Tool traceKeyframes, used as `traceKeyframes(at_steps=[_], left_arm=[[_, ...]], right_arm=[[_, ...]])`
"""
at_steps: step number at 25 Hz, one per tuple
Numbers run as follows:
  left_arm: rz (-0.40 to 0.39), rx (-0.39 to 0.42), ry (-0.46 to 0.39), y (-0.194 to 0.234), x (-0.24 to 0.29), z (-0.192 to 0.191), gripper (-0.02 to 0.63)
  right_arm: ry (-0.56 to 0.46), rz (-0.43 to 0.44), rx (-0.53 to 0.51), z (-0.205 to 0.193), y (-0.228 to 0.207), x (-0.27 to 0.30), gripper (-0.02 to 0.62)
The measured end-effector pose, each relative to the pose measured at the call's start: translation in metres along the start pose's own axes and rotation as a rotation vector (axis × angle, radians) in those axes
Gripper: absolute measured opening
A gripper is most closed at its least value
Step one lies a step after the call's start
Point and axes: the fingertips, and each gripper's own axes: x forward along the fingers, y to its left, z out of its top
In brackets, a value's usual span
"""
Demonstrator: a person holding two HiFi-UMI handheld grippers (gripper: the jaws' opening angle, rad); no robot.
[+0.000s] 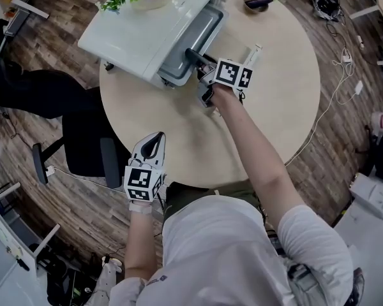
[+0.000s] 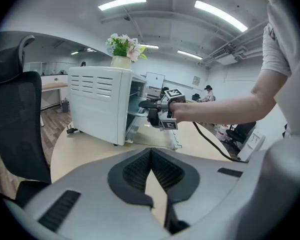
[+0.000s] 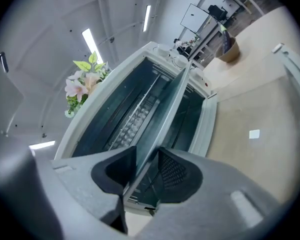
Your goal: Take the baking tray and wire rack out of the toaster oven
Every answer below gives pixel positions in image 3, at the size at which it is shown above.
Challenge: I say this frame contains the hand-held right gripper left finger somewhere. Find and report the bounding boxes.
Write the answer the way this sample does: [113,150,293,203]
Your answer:
[51,145,138,235]

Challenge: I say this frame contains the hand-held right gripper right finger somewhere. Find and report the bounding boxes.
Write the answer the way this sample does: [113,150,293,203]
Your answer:
[152,147,284,231]

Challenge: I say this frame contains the wire oven rack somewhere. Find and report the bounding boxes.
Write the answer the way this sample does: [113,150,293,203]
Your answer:
[106,73,166,152]

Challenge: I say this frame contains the silver baking tray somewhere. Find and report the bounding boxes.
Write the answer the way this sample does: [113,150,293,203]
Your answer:
[121,60,194,205]

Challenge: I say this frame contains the white toaster oven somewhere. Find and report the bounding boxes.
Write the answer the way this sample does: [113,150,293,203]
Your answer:
[53,40,219,217]

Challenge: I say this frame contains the ceiling light bar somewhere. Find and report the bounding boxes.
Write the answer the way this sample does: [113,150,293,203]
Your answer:
[142,4,152,33]
[28,140,57,150]
[81,28,104,65]

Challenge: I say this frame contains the pink flowers in white vase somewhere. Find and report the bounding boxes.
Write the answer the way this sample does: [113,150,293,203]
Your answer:
[64,50,111,119]

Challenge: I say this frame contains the brown bowl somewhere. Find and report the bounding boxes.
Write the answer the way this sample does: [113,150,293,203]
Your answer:
[214,37,241,64]

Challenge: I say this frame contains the purple eggplant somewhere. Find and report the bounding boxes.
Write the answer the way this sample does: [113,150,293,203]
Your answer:
[218,24,233,55]

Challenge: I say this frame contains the whiteboard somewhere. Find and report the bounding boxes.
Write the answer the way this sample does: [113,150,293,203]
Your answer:
[179,3,209,34]

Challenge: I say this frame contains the black office chair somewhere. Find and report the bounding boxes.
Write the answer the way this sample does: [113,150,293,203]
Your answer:
[207,4,229,23]

